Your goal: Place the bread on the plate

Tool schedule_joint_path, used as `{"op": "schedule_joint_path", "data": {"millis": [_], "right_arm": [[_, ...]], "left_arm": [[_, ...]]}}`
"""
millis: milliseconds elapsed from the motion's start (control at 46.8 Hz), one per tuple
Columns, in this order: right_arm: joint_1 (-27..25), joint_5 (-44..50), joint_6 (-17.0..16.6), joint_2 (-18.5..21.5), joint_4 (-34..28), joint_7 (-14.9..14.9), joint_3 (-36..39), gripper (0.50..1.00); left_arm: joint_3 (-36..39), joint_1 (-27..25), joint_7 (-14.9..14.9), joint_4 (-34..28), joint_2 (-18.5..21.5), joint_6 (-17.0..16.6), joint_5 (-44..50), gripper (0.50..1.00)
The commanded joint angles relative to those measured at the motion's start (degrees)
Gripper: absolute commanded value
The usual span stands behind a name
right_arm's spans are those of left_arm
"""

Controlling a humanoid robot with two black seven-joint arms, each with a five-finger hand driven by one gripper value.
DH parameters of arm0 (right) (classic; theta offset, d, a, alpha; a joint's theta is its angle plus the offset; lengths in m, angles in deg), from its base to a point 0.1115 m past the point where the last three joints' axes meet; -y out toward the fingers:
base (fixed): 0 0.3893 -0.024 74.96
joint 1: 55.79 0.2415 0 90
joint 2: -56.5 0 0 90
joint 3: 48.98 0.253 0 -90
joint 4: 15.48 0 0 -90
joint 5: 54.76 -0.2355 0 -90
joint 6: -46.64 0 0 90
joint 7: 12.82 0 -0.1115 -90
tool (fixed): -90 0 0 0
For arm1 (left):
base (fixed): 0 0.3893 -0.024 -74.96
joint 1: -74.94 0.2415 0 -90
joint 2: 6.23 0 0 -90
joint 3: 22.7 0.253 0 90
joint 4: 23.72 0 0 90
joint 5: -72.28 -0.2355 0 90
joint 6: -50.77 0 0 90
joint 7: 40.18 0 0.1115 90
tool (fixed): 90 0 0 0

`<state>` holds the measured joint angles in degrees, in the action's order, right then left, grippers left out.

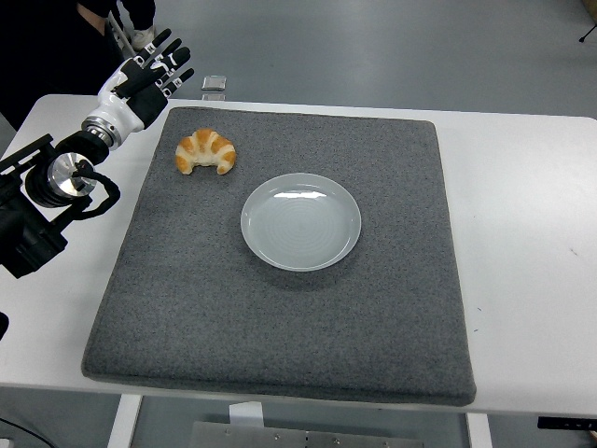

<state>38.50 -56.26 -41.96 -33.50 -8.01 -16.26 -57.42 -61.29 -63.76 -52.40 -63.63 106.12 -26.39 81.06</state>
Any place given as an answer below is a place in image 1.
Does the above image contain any croissant bread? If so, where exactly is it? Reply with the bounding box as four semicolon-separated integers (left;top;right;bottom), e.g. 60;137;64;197
174;128;237;176

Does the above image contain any black bar under table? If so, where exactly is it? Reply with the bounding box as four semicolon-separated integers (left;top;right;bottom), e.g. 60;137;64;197
536;415;597;431

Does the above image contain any white table leg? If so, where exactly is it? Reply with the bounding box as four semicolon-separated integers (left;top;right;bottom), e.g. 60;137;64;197
465;413;493;448
106;395;144;448

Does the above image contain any white tape strip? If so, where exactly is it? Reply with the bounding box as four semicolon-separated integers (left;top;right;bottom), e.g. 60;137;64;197
228;401;266;428

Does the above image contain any grey wheeled chair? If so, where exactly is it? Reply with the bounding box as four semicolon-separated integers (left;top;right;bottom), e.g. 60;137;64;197
106;11;136;61

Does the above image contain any black floor cable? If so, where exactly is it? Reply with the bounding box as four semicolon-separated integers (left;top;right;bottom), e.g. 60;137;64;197
0;417;48;448

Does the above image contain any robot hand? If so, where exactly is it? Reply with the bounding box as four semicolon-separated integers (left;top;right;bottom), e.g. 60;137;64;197
88;28;196;141

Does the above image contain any grey felt mat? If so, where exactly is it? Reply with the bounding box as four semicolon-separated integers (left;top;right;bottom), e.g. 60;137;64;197
81;105;478;407

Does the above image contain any person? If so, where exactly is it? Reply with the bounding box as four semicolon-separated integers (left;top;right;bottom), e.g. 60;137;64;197
0;0;158;133

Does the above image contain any pale grey round plate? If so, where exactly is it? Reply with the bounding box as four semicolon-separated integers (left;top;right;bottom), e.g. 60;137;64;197
240;172;363;273

